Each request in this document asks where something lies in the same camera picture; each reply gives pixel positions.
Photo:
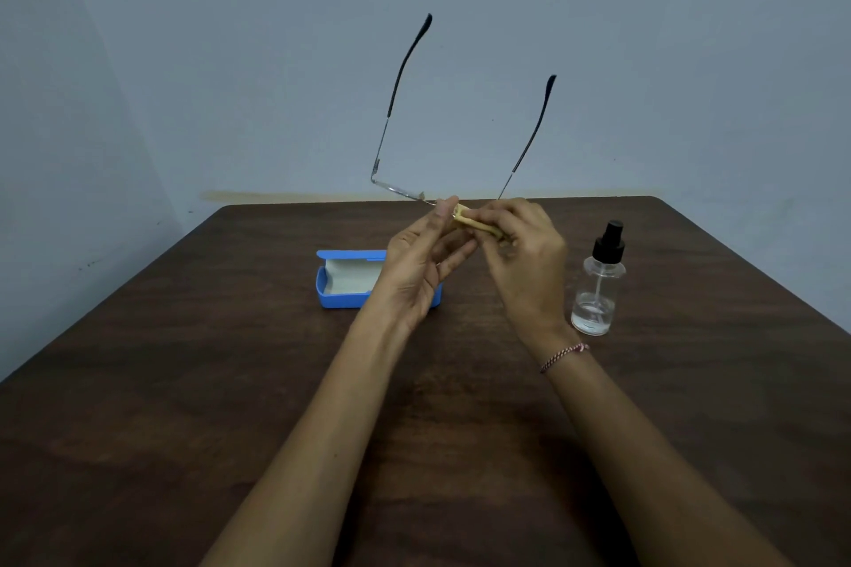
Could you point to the person's right hand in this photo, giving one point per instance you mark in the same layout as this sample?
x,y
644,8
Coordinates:
x,y
528,267

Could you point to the person's left hand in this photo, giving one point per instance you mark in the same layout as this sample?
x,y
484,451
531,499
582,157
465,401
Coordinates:
x,y
409,267

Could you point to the person's left middle finger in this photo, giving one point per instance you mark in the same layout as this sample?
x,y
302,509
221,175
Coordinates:
x,y
459,257

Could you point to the person's left thumb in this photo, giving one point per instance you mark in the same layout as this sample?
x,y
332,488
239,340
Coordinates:
x,y
432,221

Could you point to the person's right fingers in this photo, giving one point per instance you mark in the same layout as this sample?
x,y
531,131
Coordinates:
x,y
495,221

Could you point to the yellow cleaning cloth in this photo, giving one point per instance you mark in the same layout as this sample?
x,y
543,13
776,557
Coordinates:
x,y
475,222

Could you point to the thin metal frame eyeglasses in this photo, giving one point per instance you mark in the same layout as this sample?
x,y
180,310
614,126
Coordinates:
x,y
399,95

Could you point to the person's right forearm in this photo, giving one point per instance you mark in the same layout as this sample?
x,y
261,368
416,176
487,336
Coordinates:
x,y
638,453

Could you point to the person's left forearm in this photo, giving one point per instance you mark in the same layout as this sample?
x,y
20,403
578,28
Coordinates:
x,y
319,440

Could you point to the blue eyeglasses case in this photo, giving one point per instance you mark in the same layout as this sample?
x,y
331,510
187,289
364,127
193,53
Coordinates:
x,y
346,281

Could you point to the clear spray bottle black cap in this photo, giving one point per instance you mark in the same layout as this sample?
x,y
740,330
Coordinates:
x,y
598,287

